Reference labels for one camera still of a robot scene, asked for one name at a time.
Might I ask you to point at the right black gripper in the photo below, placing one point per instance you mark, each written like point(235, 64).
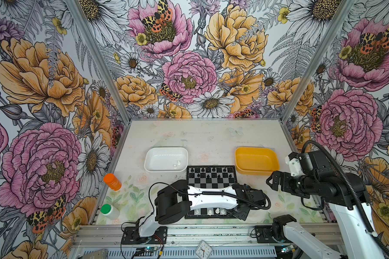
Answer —
point(285, 186)

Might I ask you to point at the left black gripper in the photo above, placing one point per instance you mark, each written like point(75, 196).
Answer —
point(242, 215)

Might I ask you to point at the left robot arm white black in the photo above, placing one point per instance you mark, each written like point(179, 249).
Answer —
point(176, 200)

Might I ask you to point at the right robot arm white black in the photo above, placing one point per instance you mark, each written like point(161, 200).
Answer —
point(351, 208)

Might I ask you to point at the yellow plastic bin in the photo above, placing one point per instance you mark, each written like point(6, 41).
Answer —
point(256, 161)

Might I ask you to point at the black and white chessboard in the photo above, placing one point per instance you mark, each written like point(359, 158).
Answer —
point(215, 177)

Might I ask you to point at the small white analog clock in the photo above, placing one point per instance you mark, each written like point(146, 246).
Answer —
point(203, 251)

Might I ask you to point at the white plastic bin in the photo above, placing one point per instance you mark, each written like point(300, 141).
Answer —
point(166, 159)

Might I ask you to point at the green capped white bottle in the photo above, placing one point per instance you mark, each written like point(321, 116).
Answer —
point(109, 211)

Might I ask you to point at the orange capped bottle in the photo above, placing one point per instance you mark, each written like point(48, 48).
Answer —
point(112, 182)

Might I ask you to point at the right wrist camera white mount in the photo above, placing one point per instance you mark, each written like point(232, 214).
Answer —
point(294, 165)

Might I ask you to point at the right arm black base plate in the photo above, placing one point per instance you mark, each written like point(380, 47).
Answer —
point(264, 234)

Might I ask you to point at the aluminium frame rail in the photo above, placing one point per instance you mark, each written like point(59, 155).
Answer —
point(110, 236)

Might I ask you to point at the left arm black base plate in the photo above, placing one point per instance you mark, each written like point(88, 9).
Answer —
point(131, 237)

